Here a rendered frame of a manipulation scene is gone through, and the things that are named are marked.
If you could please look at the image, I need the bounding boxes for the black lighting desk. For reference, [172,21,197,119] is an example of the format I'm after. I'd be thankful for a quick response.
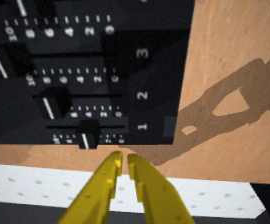
[0,0,195,149]

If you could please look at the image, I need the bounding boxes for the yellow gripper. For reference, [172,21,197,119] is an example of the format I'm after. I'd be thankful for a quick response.
[56,151,195,224]

